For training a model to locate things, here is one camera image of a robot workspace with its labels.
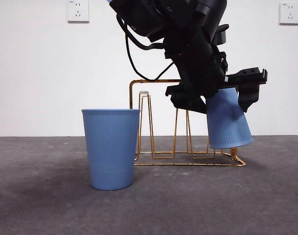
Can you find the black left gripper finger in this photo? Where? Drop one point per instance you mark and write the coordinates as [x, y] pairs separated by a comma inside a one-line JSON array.
[[247, 95]]

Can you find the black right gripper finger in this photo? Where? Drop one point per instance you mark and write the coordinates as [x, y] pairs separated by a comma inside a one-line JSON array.
[[188, 102]]

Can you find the blue ribbed plastic cup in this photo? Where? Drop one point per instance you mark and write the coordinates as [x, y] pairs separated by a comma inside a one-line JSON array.
[[111, 151], [227, 124]]

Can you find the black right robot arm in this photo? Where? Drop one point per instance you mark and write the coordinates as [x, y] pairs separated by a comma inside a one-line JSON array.
[[192, 49]]

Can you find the white wall socket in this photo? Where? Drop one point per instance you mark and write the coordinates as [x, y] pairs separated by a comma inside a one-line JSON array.
[[289, 14], [78, 11]]

